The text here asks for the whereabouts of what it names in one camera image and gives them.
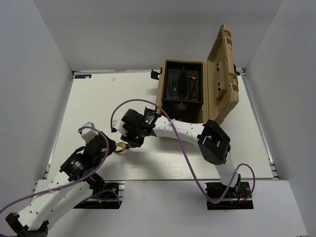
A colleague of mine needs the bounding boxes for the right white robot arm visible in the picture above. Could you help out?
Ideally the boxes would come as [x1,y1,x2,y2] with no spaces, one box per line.
[113,108,241,197]

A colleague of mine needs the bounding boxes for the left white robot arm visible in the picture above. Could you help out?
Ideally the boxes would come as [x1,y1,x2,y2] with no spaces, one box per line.
[5,132,117,237]

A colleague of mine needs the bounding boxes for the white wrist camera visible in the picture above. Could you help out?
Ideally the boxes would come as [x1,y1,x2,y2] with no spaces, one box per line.
[78,121,98,143]
[111,119,125,134]

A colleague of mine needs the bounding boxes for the green black precision screwdriver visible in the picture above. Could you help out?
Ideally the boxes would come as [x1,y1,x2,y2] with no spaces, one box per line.
[172,79,177,99]

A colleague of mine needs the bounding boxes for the black toolbox latch near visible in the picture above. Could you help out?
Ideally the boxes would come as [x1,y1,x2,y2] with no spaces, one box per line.
[144,107,159,120]

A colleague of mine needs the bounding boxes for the black toolbox latch far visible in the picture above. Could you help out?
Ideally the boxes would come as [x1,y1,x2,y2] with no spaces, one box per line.
[151,70,161,80]

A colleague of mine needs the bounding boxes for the black toolbox inner tray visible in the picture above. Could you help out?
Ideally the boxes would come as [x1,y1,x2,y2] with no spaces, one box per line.
[161,60,203,105]

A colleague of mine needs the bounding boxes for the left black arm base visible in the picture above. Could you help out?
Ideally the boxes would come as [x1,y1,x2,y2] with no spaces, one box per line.
[74,173,125,209]

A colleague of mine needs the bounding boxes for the long brown hex key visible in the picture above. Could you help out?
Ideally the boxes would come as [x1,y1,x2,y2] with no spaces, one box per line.
[188,76,195,101]

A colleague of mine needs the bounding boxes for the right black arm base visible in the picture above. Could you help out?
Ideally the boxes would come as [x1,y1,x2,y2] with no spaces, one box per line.
[205,182,254,210]

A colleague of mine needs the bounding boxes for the blue red handled screwdriver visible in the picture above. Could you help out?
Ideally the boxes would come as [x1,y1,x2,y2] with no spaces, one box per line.
[169,74,173,96]

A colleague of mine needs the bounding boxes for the yellow handled needle-nose pliers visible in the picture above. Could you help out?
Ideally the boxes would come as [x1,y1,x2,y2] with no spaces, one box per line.
[114,142,130,154]

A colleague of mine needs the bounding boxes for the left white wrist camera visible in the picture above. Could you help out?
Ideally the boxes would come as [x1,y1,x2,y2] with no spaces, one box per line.
[78,121,98,143]

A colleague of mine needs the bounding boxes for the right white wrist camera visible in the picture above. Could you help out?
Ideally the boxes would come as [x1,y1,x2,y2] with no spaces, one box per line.
[111,119,125,134]

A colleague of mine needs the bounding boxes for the tan plastic toolbox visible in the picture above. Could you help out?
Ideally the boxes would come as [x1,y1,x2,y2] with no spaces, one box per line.
[151,25,239,124]

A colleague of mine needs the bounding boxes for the large brown hex key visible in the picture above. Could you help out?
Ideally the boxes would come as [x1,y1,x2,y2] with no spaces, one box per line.
[191,77,198,99]

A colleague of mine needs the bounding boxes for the black toolbox latch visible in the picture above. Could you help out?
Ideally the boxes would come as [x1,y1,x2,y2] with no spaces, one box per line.
[151,70,161,80]
[144,107,159,120]

